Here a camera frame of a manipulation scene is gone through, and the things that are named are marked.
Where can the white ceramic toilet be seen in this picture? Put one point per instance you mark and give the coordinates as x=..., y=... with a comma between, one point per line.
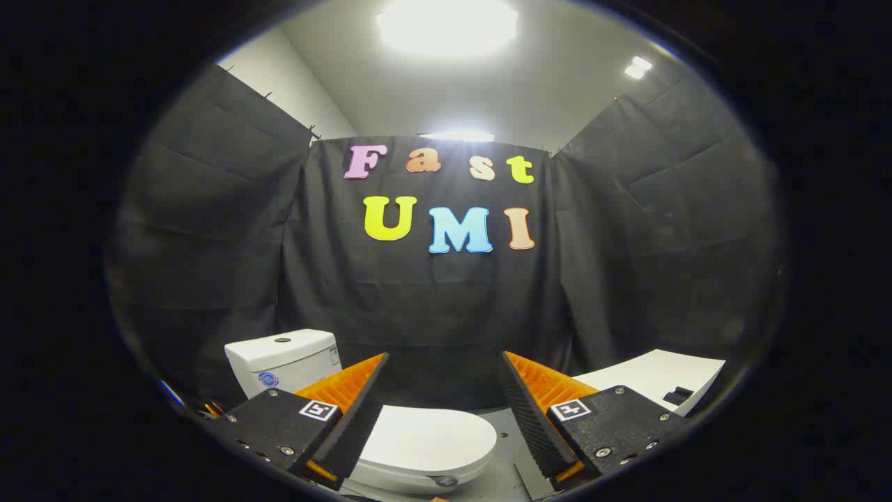
x=279, y=359

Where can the white drawer cabinet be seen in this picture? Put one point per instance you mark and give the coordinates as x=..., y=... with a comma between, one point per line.
x=648, y=373

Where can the black backdrop cloth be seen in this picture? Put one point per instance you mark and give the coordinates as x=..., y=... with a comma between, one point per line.
x=418, y=300

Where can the white toilet lid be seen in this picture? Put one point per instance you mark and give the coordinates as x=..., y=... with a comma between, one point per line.
x=425, y=436

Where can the long ceiling light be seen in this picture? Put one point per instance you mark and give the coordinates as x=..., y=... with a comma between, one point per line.
x=456, y=137

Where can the small ceiling light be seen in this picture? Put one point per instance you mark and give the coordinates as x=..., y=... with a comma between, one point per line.
x=637, y=67

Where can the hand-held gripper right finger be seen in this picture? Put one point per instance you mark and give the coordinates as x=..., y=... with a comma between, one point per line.
x=533, y=425

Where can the large round ceiling light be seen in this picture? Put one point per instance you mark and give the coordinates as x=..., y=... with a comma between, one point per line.
x=446, y=28

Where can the small black block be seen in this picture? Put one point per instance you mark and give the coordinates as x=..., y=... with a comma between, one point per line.
x=677, y=395

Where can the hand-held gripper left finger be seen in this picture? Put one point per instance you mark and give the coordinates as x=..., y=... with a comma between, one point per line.
x=359, y=418

